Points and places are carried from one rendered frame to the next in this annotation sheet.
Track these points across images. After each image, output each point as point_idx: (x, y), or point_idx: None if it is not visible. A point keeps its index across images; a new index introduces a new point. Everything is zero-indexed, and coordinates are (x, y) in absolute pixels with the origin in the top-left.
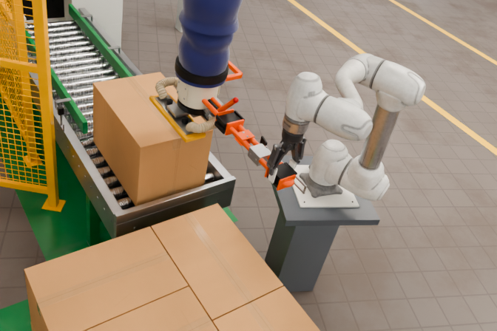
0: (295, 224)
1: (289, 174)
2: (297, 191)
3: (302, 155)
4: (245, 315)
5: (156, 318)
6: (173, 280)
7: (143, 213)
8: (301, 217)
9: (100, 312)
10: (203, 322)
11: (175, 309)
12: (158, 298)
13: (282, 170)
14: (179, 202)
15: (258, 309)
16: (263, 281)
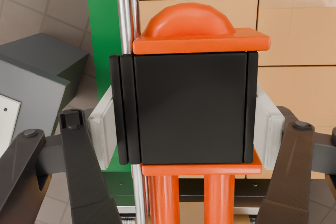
0: (50, 75)
1: (173, 64)
2: (5, 136)
3: (19, 151)
4: None
5: (326, 38)
6: (269, 84)
7: (248, 200)
8: (32, 81)
9: None
10: (273, 0)
11: (295, 38)
12: (304, 66)
13: (189, 114)
14: (189, 199)
15: None
16: (145, 23)
